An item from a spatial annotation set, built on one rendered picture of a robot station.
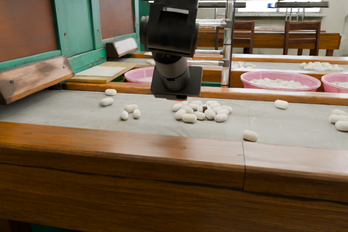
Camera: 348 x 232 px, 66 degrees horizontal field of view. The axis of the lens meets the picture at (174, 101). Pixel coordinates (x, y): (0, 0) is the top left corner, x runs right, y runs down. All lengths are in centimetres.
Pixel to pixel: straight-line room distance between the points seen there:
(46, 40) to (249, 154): 72
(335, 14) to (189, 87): 564
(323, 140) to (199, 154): 29
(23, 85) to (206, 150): 50
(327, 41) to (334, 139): 299
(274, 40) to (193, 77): 294
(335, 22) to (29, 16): 567
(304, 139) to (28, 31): 78
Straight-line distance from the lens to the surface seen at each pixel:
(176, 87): 52
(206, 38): 339
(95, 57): 121
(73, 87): 97
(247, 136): 58
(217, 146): 50
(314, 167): 49
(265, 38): 343
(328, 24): 607
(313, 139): 64
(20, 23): 88
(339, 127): 71
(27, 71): 80
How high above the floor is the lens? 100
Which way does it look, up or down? 19 degrees down
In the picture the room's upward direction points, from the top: straight up
